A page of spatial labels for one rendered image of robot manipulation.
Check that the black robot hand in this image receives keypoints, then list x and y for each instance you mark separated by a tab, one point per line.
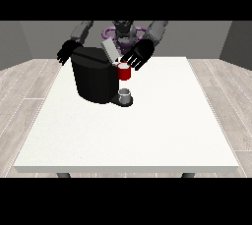
66	51
141	53

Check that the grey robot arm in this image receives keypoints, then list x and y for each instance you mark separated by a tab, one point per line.
155	32
81	31

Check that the red pod holder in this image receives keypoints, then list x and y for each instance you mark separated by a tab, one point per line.
124	71

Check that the pale grey machine lid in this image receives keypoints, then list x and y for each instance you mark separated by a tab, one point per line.
110	49

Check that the black coffee machine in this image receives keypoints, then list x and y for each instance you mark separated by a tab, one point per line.
95	76

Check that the grey robot trunk purple rings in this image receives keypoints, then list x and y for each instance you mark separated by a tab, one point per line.
124	35

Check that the small grey cup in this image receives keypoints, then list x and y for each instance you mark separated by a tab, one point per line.
125	96

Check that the dark table leg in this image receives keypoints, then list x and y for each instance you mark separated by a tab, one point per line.
63	175
188	175

